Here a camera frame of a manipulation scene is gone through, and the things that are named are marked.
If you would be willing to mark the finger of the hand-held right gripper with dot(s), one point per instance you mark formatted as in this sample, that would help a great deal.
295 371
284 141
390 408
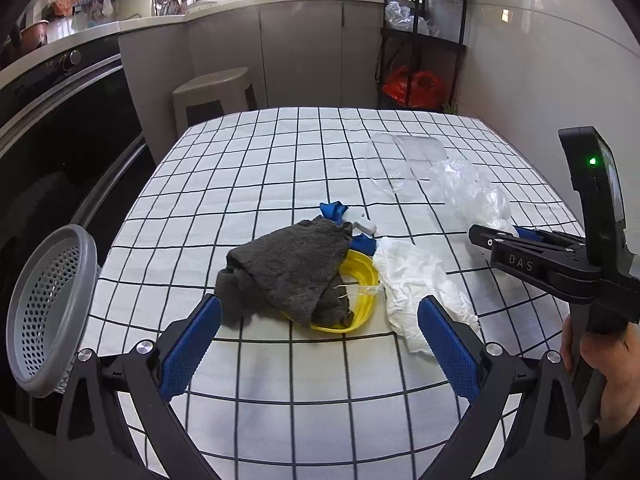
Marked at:
527 234
495 237

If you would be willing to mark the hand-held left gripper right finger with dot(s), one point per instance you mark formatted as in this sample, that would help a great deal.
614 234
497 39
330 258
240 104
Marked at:
447 347

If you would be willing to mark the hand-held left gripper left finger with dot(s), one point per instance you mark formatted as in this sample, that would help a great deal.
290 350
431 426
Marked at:
192 347

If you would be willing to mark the clear plastic bag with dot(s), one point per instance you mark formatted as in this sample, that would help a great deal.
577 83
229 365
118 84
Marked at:
470 190

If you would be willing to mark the white paper towel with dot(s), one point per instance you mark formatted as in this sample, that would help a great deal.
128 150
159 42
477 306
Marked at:
420 280

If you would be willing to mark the yellow plastic lid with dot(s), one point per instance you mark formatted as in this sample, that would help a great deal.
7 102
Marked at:
362 285

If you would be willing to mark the clear plastic container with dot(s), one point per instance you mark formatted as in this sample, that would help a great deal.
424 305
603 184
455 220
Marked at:
400 160

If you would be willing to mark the dark grey cloth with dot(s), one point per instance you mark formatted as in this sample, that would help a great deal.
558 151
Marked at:
290 265

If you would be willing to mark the grey perforated plastic basket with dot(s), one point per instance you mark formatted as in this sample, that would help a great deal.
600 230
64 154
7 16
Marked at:
50 310

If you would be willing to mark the blue plastic scrap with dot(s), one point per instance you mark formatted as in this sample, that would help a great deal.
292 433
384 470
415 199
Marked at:
334 210

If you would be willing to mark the person's right hand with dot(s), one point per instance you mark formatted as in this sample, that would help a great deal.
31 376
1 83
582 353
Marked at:
625 370

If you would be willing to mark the red plastic bag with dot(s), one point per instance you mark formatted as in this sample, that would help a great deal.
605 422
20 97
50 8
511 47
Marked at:
415 87

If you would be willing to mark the white black-checked tablecloth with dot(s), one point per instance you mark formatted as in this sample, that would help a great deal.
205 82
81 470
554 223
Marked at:
250 160

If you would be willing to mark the black metal shelf rack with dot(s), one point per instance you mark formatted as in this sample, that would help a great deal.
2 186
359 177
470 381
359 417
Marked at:
462 35

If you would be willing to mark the black built-in stove unit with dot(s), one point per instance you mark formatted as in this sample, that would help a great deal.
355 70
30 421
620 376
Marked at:
60 150

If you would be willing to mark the clear bag on rack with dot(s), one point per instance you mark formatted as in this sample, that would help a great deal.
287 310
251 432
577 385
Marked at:
402 17

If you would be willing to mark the beige plastic stool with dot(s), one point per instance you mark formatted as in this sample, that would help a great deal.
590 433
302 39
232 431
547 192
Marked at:
215 90

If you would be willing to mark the beige kitchen cabinet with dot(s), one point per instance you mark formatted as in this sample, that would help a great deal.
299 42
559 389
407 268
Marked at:
300 55

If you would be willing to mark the black stove knob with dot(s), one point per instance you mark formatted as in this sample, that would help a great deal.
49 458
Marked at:
71 57

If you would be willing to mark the copper pot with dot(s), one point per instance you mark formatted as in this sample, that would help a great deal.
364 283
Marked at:
30 35

